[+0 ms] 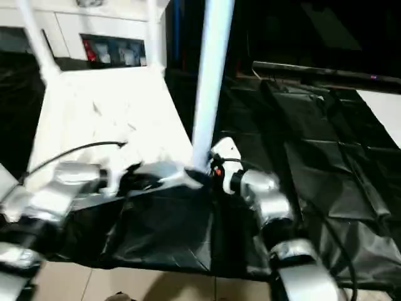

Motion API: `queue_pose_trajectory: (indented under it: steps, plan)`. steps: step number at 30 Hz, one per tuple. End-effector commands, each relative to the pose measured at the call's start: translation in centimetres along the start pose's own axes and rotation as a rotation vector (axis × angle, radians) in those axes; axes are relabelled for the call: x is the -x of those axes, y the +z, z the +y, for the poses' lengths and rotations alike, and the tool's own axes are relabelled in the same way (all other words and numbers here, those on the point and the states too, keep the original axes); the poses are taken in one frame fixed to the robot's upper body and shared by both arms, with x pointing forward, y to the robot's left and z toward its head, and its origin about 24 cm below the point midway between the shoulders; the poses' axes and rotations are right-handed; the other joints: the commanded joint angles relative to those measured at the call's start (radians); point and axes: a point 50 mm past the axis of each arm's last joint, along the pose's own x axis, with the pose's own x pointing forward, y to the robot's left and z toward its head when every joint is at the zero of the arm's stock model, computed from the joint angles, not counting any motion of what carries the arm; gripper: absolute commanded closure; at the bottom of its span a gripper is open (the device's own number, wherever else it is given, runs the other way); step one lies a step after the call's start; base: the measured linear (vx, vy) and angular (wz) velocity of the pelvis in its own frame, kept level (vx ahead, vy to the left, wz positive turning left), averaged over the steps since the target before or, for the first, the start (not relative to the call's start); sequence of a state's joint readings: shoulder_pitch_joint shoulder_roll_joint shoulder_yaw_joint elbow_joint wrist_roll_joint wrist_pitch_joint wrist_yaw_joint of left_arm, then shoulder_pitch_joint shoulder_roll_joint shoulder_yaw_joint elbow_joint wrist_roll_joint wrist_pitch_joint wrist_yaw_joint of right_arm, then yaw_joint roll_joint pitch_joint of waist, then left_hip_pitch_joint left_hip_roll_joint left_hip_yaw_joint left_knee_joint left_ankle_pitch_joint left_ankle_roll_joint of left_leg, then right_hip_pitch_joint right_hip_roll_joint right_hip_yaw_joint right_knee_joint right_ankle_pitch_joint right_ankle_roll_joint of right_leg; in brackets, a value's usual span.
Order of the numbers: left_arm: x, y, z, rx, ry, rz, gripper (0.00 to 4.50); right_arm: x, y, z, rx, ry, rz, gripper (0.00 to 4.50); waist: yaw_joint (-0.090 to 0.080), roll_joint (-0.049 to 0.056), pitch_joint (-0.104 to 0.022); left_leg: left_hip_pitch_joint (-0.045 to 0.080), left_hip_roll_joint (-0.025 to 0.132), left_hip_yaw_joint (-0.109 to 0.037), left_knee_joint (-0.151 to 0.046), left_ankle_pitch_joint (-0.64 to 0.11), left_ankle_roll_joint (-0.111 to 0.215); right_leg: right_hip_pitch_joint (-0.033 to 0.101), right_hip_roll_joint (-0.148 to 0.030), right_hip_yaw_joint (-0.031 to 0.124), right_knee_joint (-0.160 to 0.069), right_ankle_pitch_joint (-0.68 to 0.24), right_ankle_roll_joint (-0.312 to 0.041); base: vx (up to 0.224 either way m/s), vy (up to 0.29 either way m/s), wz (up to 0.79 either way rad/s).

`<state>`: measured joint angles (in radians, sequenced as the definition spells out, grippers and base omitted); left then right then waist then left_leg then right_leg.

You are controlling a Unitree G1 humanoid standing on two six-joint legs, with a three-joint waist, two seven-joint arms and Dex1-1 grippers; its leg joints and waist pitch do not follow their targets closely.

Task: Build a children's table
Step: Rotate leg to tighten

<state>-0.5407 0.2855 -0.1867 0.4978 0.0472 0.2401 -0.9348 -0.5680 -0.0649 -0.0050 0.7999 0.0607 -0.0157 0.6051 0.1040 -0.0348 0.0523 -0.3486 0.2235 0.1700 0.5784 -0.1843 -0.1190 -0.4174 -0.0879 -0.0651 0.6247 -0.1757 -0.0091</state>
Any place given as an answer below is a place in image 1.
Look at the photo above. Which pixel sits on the white plastic table top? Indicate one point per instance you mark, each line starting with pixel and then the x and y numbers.
pixel 106 113

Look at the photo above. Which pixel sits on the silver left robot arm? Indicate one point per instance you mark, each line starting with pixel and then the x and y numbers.
pixel 44 200

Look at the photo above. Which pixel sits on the black plastic mat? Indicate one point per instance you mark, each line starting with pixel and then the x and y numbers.
pixel 313 157

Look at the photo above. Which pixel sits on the grey left robot foot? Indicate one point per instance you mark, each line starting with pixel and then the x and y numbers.
pixel 119 296

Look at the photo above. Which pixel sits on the white cabinet with glass doors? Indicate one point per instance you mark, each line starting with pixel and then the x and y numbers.
pixel 81 31

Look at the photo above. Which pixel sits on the dark object on cabinet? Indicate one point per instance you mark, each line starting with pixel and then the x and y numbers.
pixel 91 2

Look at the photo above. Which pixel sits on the large black screen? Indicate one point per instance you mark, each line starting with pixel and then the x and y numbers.
pixel 313 31

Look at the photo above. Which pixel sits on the flat white board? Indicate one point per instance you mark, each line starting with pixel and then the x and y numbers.
pixel 385 110

